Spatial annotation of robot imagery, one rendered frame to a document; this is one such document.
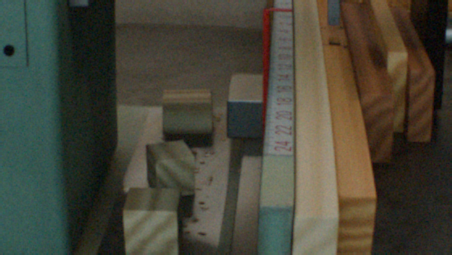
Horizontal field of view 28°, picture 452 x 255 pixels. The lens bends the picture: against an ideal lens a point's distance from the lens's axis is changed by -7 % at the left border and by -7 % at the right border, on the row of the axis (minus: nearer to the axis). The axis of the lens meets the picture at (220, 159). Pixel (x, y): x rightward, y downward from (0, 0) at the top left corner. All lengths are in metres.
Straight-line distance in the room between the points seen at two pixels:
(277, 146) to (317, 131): 0.04
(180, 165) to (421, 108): 0.23
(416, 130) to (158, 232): 0.19
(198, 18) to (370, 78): 3.57
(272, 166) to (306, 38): 0.23
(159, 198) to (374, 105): 0.18
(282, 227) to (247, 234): 0.27
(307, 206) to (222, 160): 0.42
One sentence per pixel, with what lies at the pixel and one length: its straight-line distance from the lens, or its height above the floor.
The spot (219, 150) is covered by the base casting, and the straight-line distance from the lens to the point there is 0.85.
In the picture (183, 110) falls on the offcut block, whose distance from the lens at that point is 0.88.
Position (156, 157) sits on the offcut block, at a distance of 0.76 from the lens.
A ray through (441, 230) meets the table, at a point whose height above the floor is 0.90.
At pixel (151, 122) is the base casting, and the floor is 0.80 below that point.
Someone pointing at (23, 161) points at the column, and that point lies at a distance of 0.64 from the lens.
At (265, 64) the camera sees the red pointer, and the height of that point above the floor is 0.92.
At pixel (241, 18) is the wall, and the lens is 4.12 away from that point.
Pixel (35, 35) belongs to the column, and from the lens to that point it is 0.61.
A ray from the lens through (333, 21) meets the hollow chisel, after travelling 0.69.
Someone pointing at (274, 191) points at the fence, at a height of 0.96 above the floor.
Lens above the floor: 1.13
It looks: 24 degrees down
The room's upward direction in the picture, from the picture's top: straight up
